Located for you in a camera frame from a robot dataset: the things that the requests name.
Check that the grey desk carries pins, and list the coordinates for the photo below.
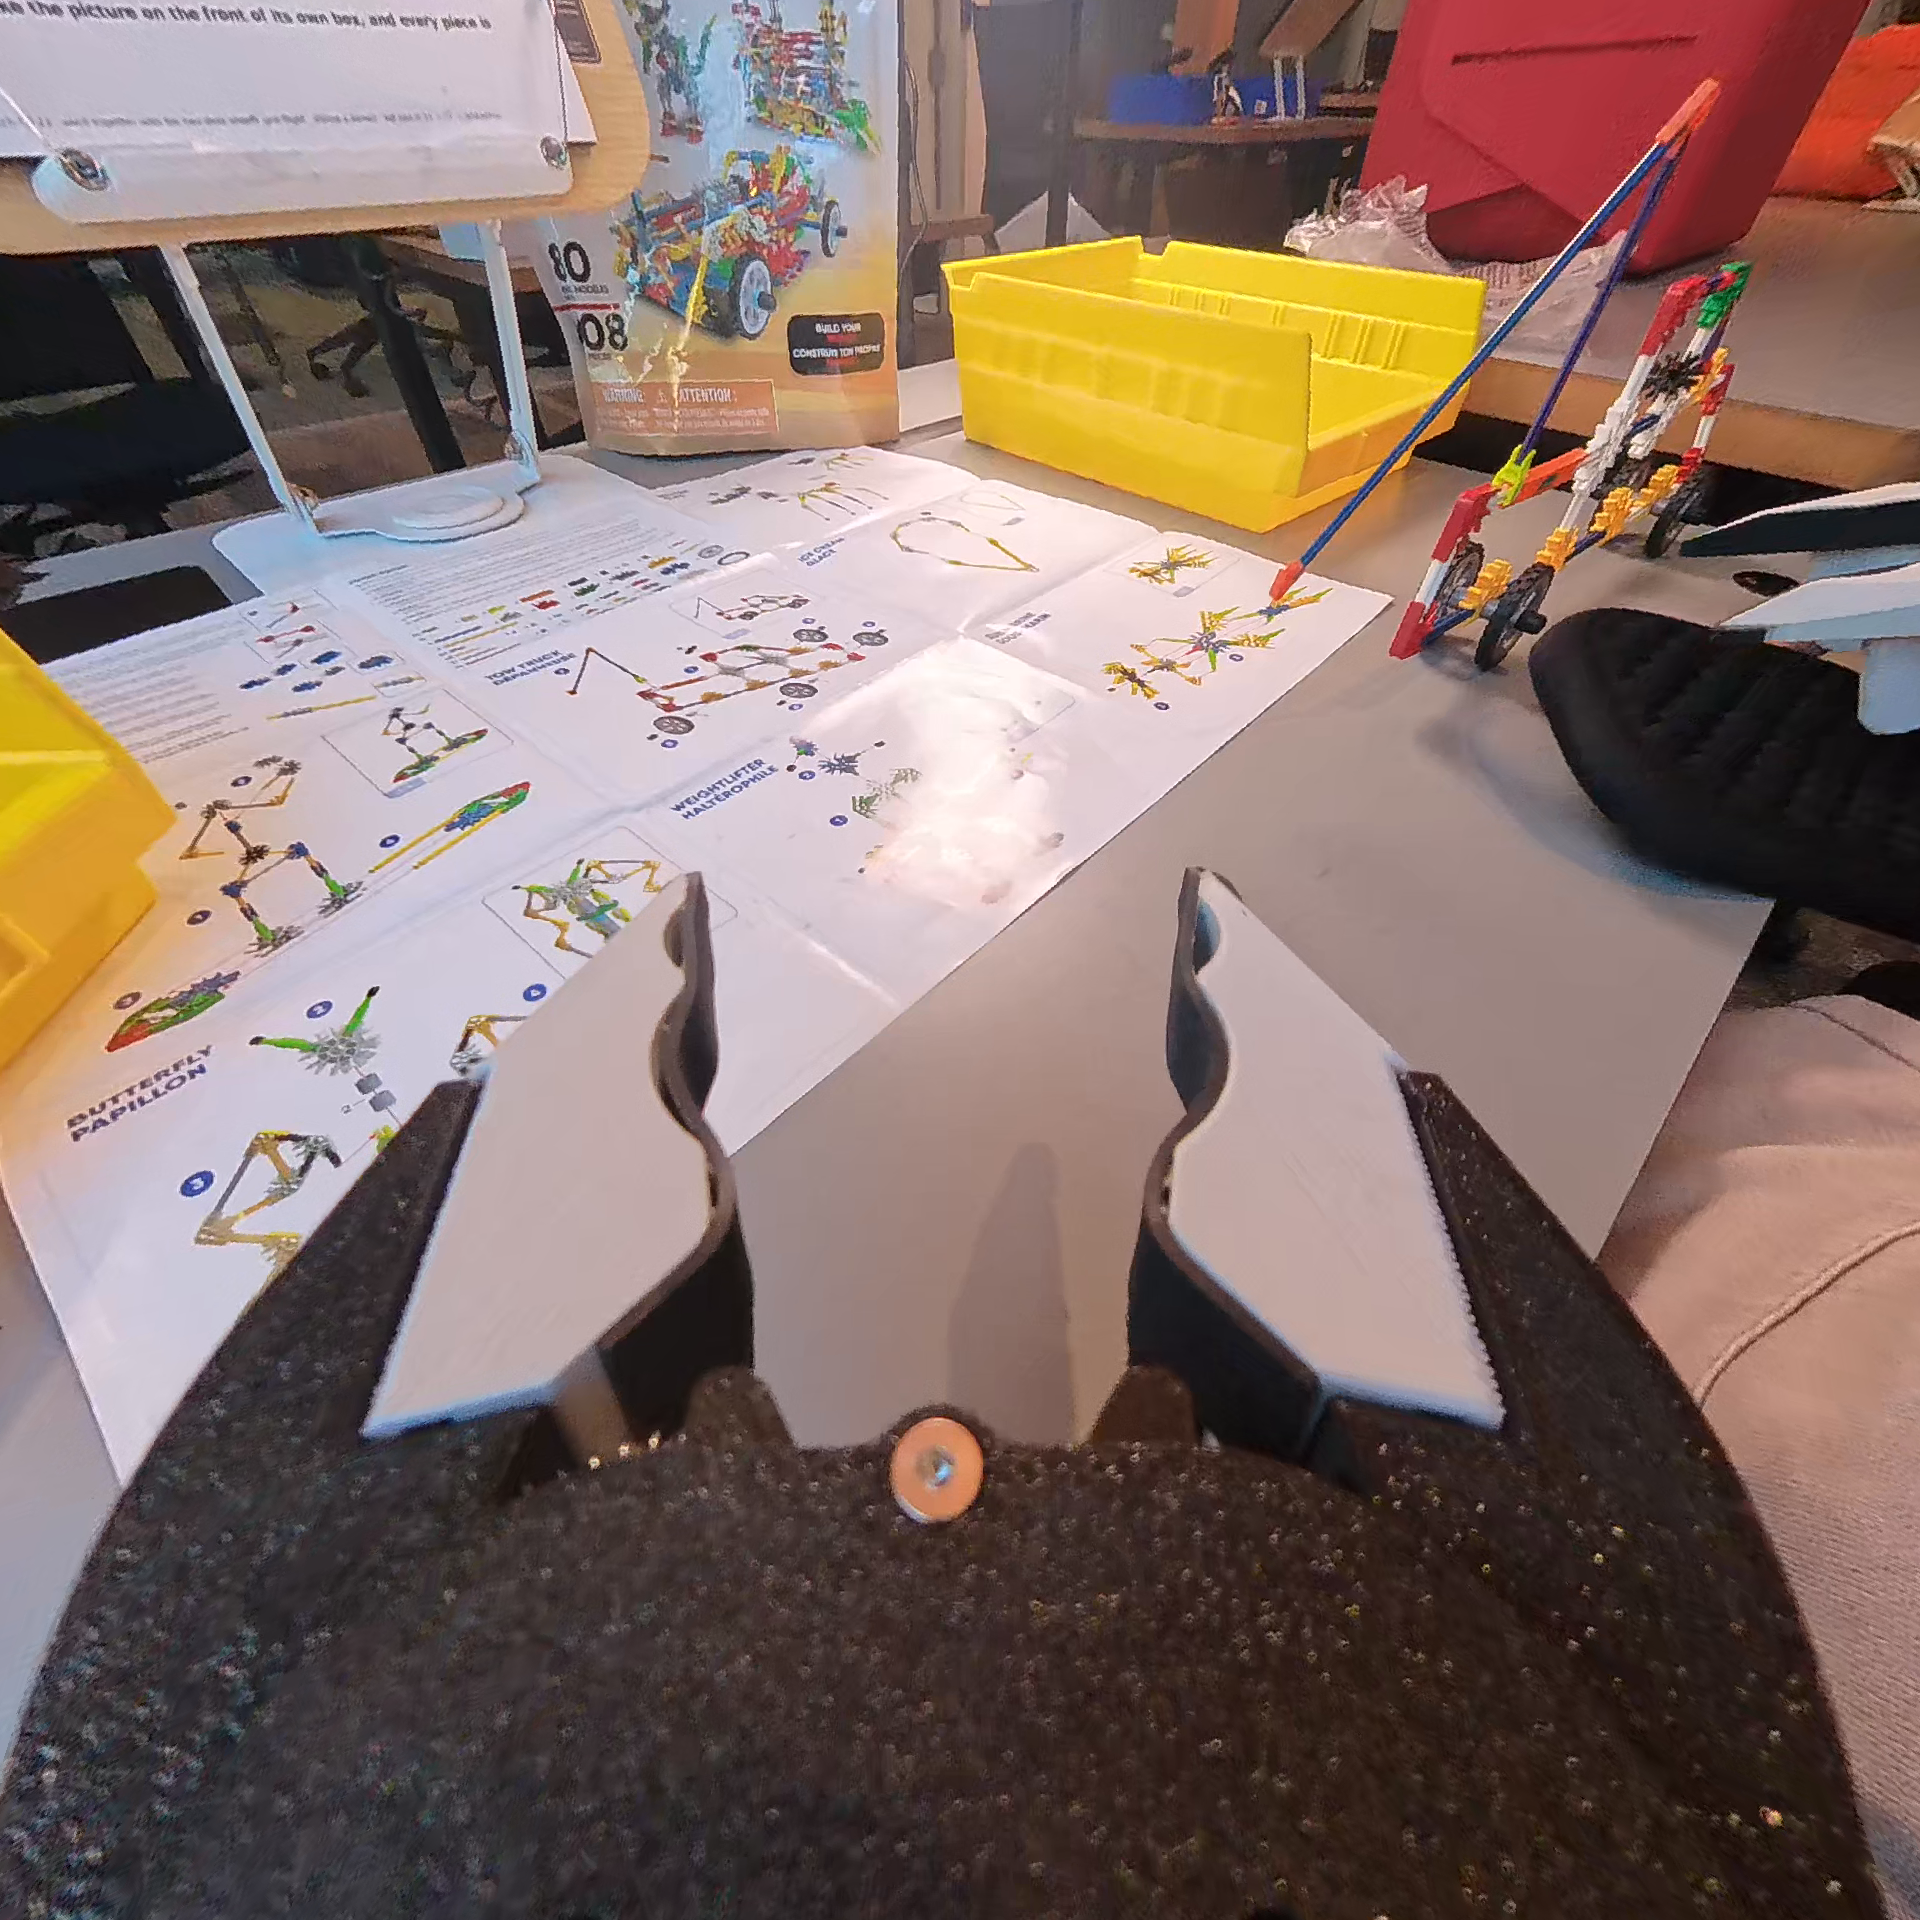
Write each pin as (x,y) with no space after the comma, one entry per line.
(1501,963)

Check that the wooden document stand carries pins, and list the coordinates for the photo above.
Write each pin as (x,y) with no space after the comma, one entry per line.
(271,92)

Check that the yellow plastic bin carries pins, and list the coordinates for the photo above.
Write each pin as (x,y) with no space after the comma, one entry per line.
(1199,376)
(61,840)

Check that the blue crate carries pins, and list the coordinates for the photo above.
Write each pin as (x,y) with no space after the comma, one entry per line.
(1164,96)

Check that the black desk mat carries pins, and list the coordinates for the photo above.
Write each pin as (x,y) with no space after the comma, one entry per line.
(94,608)

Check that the clear plastic bag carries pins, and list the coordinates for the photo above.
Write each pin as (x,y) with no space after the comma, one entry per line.
(1377,227)

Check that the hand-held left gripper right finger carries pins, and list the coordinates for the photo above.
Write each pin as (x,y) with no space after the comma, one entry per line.
(1320,1233)

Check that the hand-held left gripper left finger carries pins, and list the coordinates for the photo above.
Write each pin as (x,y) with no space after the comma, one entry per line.
(555,1233)

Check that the white instruction sheet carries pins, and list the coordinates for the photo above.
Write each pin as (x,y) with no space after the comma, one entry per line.
(903,720)

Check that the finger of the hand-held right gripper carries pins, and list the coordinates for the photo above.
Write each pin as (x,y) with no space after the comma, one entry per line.
(1846,631)
(1818,531)

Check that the colourful cardboard toy box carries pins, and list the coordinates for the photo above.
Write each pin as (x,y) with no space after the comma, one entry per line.
(721,240)

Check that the blue rods with orange connector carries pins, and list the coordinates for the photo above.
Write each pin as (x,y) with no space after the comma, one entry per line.
(1471,389)

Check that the red carry case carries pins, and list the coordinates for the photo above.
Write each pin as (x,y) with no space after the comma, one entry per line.
(1591,124)

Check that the light background table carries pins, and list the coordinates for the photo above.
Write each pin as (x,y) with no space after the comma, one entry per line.
(1771,376)

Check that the colourful rod and connector model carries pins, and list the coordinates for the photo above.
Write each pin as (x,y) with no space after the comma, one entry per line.
(1604,452)

